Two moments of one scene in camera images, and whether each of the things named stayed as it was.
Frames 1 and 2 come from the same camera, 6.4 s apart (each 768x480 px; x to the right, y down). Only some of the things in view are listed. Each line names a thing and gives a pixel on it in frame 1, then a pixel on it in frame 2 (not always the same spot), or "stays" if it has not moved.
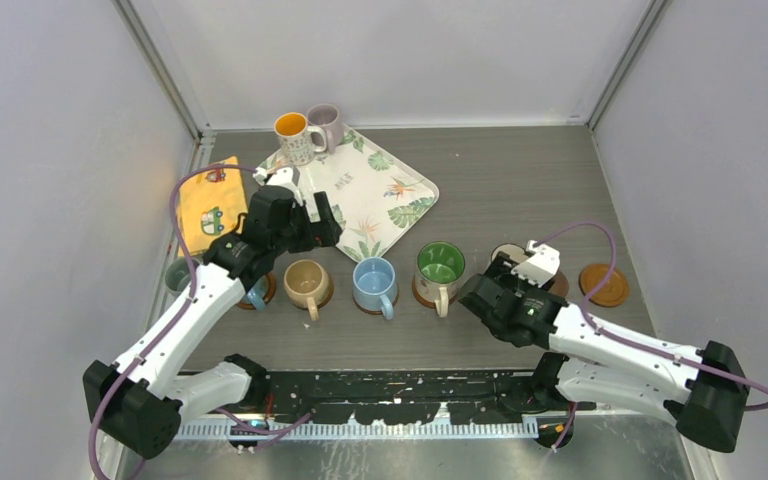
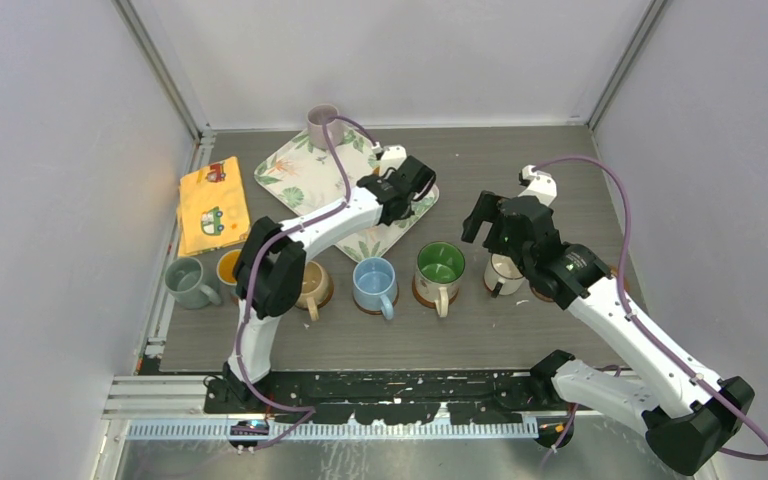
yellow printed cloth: x=211 y=202 stays
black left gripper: x=325 y=231 to x=384 y=177
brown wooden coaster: x=430 y=305 stays
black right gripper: x=501 y=269 to x=487 y=209
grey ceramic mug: x=178 y=274 stays
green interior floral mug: x=439 y=270 stays
